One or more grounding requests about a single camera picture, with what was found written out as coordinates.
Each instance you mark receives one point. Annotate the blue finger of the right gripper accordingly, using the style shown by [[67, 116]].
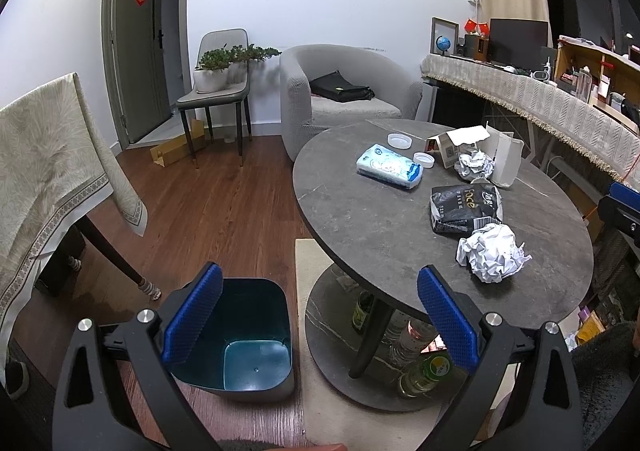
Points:
[[625, 195]]

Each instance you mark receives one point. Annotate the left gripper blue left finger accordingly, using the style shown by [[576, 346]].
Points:
[[186, 311]]

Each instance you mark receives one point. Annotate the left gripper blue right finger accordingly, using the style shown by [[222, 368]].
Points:
[[454, 316]]

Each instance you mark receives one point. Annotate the white paper ball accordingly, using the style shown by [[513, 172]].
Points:
[[491, 253]]

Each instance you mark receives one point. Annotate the black snack bag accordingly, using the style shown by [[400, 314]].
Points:
[[461, 209]]

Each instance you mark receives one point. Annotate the blue white tissue pack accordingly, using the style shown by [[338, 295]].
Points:
[[385, 165]]

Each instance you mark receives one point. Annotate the teal trash bin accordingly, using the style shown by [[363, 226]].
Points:
[[244, 352]]

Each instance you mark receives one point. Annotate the green glass bottle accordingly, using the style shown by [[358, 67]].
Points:
[[424, 374]]

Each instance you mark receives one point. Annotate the clear plastic bottle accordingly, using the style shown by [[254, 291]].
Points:
[[407, 337]]

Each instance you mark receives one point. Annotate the long desk with fringe cloth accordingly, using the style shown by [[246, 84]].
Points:
[[589, 131]]

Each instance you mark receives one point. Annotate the dark bottle under table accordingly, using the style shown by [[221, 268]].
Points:
[[362, 310]]

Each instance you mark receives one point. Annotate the wooden bookshelf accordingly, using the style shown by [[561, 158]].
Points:
[[604, 79]]

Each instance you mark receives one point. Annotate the white paper bag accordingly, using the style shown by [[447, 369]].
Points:
[[506, 152]]

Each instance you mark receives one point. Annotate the crumpled silver foil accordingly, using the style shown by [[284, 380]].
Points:
[[473, 163]]

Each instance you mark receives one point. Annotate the round grey marble table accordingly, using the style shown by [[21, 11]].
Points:
[[379, 237]]

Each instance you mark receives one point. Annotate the cardboard box on floor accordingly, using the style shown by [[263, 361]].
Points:
[[175, 149]]

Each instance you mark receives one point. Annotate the white plastic lid near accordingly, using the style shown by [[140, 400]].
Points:
[[423, 159]]

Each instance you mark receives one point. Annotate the white plastic lid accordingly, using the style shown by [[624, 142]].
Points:
[[423, 159], [399, 141]]

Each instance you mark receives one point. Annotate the torn white cardboard box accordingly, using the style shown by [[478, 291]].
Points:
[[448, 145]]

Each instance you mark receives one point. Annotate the black computer monitor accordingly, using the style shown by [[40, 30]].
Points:
[[517, 42]]

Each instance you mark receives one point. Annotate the white plastic lid far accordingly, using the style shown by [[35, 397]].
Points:
[[399, 141]]

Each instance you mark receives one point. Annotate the beige patterned tablecloth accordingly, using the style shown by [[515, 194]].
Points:
[[55, 168]]

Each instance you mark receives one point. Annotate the small blue globe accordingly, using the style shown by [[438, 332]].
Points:
[[442, 44]]

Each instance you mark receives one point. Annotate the framed picture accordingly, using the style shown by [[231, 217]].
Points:
[[446, 28]]

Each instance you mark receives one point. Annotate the grey dining chair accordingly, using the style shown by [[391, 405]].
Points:
[[235, 93]]

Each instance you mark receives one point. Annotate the potted green plant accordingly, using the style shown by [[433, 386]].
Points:
[[211, 72]]

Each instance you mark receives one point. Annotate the grey armchair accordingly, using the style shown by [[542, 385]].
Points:
[[303, 114]]

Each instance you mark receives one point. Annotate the black handbag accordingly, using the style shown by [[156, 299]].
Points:
[[334, 87]]

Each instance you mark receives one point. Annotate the grey door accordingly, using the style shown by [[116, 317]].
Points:
[[142, 65]]

